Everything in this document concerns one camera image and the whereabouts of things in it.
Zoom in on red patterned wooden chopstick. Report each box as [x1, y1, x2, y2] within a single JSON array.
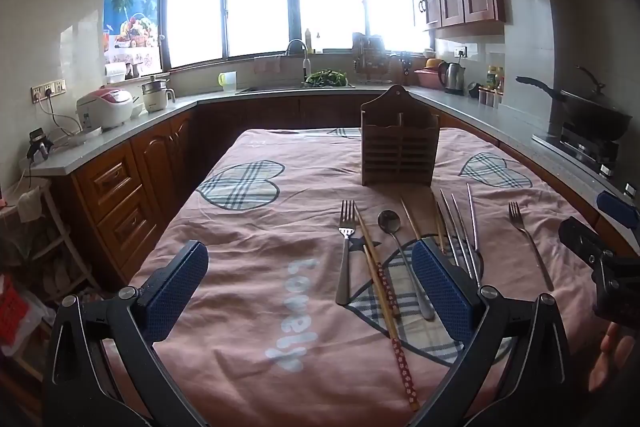
[[353, 204, 402, 320], [363, 245, 421, 412]]

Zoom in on silver spoon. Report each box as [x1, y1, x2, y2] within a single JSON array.
[[377, 209, 436, 322]]

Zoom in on steel electric kettle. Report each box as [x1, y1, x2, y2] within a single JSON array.
[[438, 62, 467, 95]]

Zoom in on gas stove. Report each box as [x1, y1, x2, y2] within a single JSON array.
[[532, 122, 638, 188]]

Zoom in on wooden utensil holder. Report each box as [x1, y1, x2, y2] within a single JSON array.
[[360, 84, 441, 188]]

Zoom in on pink plastic basin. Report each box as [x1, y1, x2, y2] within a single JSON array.
[[414, 68, 443, 88]]

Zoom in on dish drying rack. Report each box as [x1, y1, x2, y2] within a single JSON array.
[[352, 32, 393, 84]]

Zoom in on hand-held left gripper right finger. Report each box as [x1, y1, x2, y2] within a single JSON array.
[[407, 238, 576, 427]]

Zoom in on metal chopstick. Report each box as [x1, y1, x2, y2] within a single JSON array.
[[438, 189, 462, 266], [466, 183, 483, 254], [451, 193, 482, 284]]

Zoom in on plain wooden chopstick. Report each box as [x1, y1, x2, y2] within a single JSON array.
[[399, 198, 425, 242], [431, 192, 448, 256]]

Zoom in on large kitchen window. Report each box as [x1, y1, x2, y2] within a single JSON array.
[[160, 0, 431, 70]]

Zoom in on white electric pot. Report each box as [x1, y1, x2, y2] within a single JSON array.
[[141, 79, 177, 112]]

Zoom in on metal kitchen faucet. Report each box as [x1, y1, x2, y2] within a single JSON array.
[[285, 39, 312, 84]]

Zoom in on white storage rack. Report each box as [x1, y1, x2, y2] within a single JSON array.
[[0, 177, 96, 308]]

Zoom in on person's right hand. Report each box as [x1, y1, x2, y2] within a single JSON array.
[[589, 322, 639, 394]]

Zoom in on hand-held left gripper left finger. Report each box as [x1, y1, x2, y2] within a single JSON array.
[[42, 239, 211, 427]]

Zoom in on wooden lower cabinets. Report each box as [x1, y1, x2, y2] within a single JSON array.
[[70, 94, 501, 288]]

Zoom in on slim silver fork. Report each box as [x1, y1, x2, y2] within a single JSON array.
[[507, 201, 555, 292]]

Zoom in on black wok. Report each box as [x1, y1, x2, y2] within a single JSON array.
[[516, 67, 633, 140]]

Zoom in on pink dish cloth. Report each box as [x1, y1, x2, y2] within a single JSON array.
[[253, 55, 282, 75]]

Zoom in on white and red rice cooker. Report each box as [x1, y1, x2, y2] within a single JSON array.
[[76, 88, 135, 131]]

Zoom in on pink printed cloth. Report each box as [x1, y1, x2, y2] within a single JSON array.
[[102, 127, 621, 427]]

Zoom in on black phone clamp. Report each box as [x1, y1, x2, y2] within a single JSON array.
[[27, 129, 56, 162]]

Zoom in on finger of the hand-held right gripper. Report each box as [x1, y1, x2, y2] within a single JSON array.
[[596, 190, 640, 241], [558, 216, 615, 269]]

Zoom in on wall socket strip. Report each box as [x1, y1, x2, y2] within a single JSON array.
[[31, 79, 67, 102]]

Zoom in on green vegetables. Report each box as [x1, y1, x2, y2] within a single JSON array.
[[305, 69, 348, 88]]

